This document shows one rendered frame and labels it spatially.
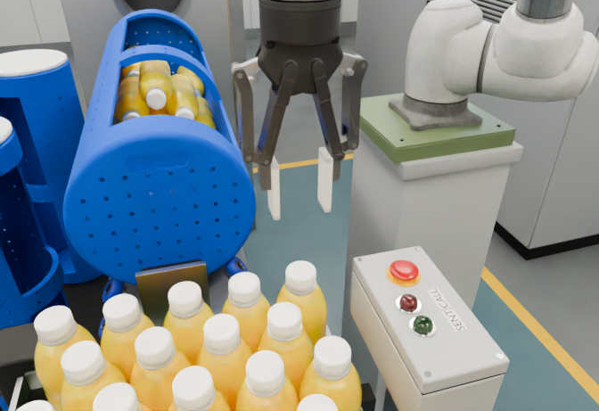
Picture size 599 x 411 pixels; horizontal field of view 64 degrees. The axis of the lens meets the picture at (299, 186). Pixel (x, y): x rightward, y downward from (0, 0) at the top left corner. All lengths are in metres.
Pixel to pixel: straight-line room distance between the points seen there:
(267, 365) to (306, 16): 0.34
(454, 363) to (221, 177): 0.41
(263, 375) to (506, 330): 1.75
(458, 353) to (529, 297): 1.83
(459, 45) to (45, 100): 1.31
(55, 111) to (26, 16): 4.19
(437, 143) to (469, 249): 0.37
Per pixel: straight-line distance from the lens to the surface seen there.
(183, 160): 0.71
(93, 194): 0.74
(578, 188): 2.48
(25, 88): 1.79
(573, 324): 2.34
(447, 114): 1.19
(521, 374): 2.06
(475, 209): 1.29
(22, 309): 1.48
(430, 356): 0.55
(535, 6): 1.06
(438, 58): 1.14
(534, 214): 2.40
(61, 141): 1.86
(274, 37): 0.44
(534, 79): 1.12
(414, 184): 1.14
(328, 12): 0.44
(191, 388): 0.51
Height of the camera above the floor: 1.51
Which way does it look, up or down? 32 degrees down
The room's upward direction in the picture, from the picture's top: straight up
